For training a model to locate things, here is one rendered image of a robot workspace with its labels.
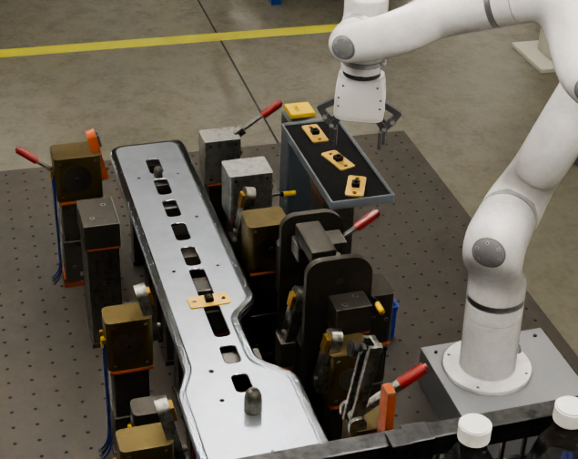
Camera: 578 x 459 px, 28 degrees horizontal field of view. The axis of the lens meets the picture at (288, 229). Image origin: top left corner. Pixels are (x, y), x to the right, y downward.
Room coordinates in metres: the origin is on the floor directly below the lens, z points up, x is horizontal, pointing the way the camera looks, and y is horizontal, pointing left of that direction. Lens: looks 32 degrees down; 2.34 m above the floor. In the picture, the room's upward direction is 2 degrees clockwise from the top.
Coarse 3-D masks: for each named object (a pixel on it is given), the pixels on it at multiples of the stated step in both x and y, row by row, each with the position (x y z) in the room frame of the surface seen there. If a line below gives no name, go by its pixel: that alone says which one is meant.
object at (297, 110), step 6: (306, 102) 2.47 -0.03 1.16; (288, 108) 2.43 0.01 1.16; (294, 108) 2.43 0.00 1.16; (300, 108) 2.43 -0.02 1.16; (306, 108) 2.43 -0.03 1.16; (312, 108) 2.44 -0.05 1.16; (294, 114) 2.40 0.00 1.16; (300, 114) 2.41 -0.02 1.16; (306, 114) 2.41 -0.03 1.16; (312, 114) 2.42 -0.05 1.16
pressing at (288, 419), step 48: (144, 144) 2.54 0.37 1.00; (144, 192) 2.29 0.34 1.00; (192, 192) 2.30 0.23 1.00; (144, 240) 2.09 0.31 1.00; (192, 240) 2.09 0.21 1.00; (192, 288) 1.91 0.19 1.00; (240, 288) 1.92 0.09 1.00; (192, 336) 1.75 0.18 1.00; (240, 336) 1.75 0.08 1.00; (192, 384) 1.61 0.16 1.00; (288, 384) 1.62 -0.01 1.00; (192, 432) 1.48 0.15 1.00; (240, 432) 1.49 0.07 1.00; (288, 432) 1.49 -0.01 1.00
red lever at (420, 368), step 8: (416, 368) 1.50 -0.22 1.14; (424, 368) 1.49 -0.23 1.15; (400, 376) 1.49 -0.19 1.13; (408, 376) 1.49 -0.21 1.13; (416, 376) 1.49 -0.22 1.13; (392, 384) 1.49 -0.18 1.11; (400, 384) 1.48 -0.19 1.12; (408, 384) 1.48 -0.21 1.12; (376, 400) 1.47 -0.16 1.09; (368, 408) 1.47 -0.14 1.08
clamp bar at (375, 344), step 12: (372, 336) 1.49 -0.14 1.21; (348, 348) 1.47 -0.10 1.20; (360, 348) 1.46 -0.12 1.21; (372, 348) 1.46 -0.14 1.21; (384, 348) 1.48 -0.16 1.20; (360, 360) 1.48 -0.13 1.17; (372, 360) 1.46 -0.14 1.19; (360, 372) 1.48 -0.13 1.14; (372, 372) 1.46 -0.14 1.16; (360, 384) 1.45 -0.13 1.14; (348, 396) 1.48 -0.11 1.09; (360, 396) 1.45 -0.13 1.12; (348, 408) 1.47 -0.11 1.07; (360, 408) 1.45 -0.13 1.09
